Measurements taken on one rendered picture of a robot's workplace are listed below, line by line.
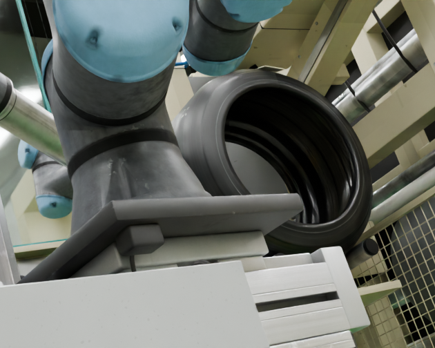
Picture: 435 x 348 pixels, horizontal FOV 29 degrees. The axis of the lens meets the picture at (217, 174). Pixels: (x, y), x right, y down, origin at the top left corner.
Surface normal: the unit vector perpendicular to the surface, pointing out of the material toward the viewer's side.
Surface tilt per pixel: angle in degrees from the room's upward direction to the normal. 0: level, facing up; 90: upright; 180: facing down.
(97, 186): 73
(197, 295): 90
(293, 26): 180
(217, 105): 83
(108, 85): 158
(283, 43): 180
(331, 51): 162
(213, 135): 87
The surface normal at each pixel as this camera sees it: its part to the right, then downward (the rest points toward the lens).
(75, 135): -0.63, -0.07
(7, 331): 0.58, -0.45
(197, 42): -0.69, 0.59
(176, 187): 0.38, -0.70
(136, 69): 0.27, 0.88
